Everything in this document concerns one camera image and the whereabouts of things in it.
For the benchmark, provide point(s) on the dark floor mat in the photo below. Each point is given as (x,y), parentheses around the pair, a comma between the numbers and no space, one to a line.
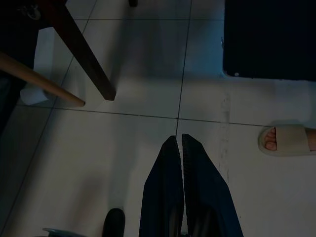
(269,37)

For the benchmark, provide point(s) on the white paper bag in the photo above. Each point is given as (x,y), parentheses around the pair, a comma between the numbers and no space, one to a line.
(47,59)

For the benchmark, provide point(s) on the beige slipper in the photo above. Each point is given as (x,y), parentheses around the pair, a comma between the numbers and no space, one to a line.
(291,138)

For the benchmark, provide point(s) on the person's foot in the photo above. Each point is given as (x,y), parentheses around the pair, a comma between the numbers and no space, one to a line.
(270,138)

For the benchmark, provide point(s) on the small dark furniture foot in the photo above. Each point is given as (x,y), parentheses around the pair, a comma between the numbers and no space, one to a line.
(133,2)

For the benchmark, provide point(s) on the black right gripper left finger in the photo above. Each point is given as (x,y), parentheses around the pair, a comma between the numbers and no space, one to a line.
(160,192)

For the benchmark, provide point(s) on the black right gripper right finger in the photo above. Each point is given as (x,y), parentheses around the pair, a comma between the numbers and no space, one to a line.
(209,195)

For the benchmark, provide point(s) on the dark cloth bag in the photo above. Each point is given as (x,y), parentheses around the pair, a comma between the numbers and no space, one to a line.
(14,32)

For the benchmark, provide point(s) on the light wooden round leg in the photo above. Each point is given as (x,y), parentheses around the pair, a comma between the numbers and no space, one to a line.
(37,76)

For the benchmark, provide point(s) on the dark brown wooden leg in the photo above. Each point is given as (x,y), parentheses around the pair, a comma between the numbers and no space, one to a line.
(81,51)

